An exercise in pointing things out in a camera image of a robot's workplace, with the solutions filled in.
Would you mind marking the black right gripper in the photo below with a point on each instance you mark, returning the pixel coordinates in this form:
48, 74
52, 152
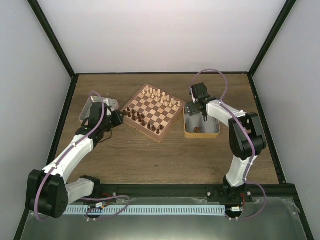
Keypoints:
191, 109

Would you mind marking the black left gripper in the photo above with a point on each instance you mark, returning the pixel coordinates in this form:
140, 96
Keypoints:
119, 120

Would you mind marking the gold tin box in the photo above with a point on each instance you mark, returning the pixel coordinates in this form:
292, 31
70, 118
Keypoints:
196, 128

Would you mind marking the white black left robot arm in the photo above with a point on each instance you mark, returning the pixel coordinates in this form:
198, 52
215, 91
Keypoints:
48, 192

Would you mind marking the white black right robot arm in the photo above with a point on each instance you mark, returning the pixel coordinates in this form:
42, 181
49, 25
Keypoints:
246, 136

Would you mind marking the wooden chess board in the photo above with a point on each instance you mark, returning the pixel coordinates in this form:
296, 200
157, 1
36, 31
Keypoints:
152, 111

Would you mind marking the pink tin box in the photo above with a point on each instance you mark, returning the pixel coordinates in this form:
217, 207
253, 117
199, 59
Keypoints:
112, 103

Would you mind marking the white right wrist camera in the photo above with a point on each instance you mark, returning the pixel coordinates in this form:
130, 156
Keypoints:
194, 99

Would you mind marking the white slotted cable duct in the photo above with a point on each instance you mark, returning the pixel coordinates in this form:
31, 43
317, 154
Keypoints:
149, 210

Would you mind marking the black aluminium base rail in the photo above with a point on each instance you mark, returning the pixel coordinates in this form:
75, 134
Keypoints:
211, 192

